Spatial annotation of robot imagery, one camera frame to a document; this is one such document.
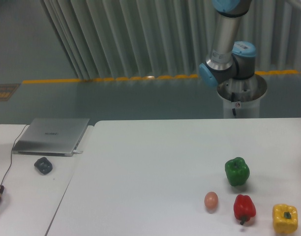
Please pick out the green bell pepper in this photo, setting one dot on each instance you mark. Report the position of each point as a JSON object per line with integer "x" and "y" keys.
{"x": 237, "y": 171}

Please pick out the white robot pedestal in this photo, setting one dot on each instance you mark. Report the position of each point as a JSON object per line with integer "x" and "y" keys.
{"x": 242, "y": 98}

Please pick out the silver closed laptop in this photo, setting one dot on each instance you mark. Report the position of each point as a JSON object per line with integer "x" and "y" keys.
{"x": 52, "y": 137}

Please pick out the red bell pepper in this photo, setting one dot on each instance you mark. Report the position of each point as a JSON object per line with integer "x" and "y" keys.
{"x": 244, "y": 208}

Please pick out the grey pleated curtain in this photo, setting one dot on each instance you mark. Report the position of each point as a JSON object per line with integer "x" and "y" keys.
{"x": 137, "y": 38}

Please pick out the small black plastic object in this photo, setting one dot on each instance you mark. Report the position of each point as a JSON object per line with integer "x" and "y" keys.
{"x": 43, "y": 165}

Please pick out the yellow bell pepper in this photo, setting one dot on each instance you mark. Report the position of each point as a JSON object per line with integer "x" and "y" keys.
{"x": 284, "y": 218}

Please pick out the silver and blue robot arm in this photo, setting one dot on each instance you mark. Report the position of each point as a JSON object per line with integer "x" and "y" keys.
{"x": 225, "y": 60}

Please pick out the brown egg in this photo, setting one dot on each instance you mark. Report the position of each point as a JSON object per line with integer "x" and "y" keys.
{"x": 211, "y": 200}

